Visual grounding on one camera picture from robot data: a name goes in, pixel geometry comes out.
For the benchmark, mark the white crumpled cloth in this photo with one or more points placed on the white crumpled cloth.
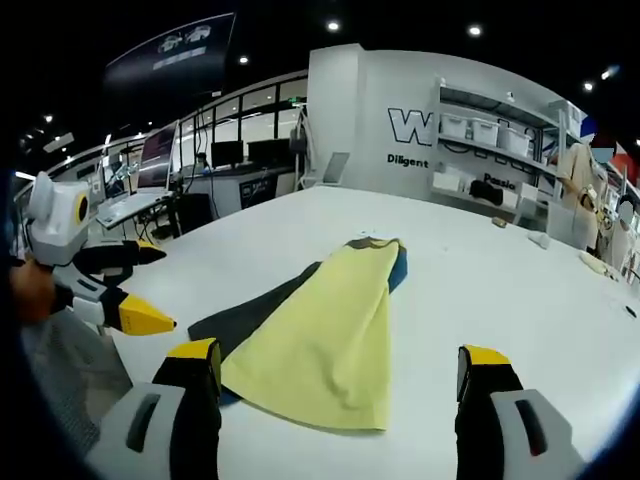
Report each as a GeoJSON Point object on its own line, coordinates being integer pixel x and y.
{"type": "Point", "coordinates": [541, 239]}

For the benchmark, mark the black computer monitor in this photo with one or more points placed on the black computer monitor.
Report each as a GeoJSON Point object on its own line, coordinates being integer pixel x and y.
{"type": "Point", "coordinates": [227, 153]}
{"type": "Point", "coordinates": [269, 151]}

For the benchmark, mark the large display screen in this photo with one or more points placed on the large display screen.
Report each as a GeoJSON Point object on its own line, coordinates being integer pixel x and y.
{"type": "Point", "coordinates": [157, 157]}

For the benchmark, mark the dark hanging banner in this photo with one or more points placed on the dark hanging banner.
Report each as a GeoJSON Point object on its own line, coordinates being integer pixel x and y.
{"type": "Point", "coordinates": [175, 50]}

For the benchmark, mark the small tan object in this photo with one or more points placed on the small tan object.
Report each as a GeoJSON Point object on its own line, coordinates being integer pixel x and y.
{"type": "Point", "coordinates": [500, 222]}

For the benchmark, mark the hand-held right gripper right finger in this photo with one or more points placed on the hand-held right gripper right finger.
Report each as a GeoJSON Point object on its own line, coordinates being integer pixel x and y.
{"type": "Point", "coordinates": [505, 430]}

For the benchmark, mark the grey leaning panel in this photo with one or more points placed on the grey leaning panel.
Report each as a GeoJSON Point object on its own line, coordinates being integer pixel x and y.
{"type": "Point", "coordinates": [336, 169]}

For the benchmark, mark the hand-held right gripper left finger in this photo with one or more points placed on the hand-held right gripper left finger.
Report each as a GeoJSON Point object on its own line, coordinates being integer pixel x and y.
{"type": "Point", "coordinates": [165, 430]}

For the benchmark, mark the person's left hand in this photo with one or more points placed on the person's left hand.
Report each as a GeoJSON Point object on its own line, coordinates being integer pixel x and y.
{"type": "Point", "coordinates": [31, 295]}

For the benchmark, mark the grey mesh chair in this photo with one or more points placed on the grey mesh chair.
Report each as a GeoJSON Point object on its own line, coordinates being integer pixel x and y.
{"type": "Point", "coordinates": [70, 380]}

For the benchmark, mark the yellow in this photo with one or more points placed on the yellow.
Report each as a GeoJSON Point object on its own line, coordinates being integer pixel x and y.
{"type": "Point", "coordinates": [320, 330]}

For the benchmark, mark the small black object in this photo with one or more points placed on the small black object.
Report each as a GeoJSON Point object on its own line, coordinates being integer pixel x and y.
{"type": "Point", "coordinates": [630, 312]}

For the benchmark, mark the white side desk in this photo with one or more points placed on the white side desk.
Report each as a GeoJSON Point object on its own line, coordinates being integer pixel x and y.
{"type": "Point", "coordinates": [127, 207]}

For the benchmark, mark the grey metal shelving unit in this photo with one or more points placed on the grey metal shelving unit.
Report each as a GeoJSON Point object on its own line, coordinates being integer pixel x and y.
{"type": "Point", "coordinates": [500, 145]}

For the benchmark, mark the white storage box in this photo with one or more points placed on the white storage box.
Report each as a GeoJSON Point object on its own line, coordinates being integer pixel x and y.
{"type": "Point", "coordinates": [467, 127]}
{"type": "Point", "coordinates": [515, 140]}

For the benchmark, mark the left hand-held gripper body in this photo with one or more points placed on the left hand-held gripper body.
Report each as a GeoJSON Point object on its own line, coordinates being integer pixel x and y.
{"type": "Point", "coordinates": [52, 220]}

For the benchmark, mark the cream cloth pieces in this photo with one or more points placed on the cream cloth pieces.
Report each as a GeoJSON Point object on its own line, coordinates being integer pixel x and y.
{"type": "Point", "coordinates": [597, 263]}

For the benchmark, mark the black bag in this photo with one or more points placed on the black bag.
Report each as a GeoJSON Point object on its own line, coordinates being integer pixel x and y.
{"type": "Point", "coordinates": [487, 191]}

